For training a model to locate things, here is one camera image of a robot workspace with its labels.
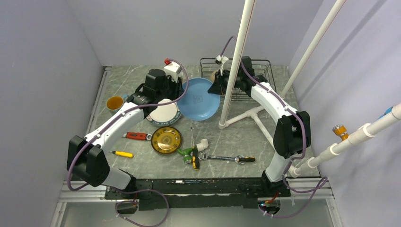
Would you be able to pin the black yellow screwdriver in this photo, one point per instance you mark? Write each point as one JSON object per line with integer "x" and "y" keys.
{"x": 195, "y": 159}

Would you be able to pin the green rimmed white plate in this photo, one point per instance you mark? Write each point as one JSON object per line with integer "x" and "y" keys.
{"x": 164, "y": 115}

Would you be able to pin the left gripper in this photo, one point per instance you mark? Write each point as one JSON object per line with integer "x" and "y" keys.
{"x": 178, "y": 87}

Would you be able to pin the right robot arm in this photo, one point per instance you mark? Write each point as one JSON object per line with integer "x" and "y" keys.
{"x": 292, "y": 132}

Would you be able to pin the green pipe fitting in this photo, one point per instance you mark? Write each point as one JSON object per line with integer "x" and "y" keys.
{"x": 186, "y": 153}

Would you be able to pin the yellow brown patterned plate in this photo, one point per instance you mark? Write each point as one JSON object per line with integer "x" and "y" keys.
{"x": 166, "y": 140}

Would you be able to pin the red handled adjustable wrench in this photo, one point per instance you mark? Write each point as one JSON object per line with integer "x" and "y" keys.
{"x": 137, "y": 136}

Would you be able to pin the blue butterfly mug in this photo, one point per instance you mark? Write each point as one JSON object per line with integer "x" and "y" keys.
{"x": 115, "y": 103}

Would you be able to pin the white ceramic bowl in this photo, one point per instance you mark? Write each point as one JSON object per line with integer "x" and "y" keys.
{"x": 213, "y": 75}

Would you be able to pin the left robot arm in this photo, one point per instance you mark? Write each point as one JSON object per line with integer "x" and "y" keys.
{"x": 86, "y": 155}

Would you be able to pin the steel ratchet wrench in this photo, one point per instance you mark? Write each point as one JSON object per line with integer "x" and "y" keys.
{"x": 240, "y": 159}

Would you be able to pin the white pvc elbow fitting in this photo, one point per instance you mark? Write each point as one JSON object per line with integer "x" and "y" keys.
{"x": 202, "y": 145}

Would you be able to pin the white pvc pipe frame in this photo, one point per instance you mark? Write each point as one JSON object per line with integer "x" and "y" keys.
{"x": 364, "y": 133}

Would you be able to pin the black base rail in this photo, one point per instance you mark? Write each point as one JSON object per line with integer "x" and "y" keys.
{"x": 202, "y": 193}

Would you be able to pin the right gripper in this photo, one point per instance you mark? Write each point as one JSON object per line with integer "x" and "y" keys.
{"x": 217, "y": 88}

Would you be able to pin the blue plate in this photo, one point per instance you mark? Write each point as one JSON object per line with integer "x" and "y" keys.
{"x": 198, "y": 104}

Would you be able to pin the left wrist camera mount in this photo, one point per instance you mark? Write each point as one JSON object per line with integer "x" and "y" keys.
{"x": 172, "y": 69}

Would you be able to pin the orange valve knob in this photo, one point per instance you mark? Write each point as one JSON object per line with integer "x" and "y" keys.
{"x": 341, "y": 131}

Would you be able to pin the small yellow screwdriver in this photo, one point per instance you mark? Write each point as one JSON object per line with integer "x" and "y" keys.
{"x": 122, "y": 154}

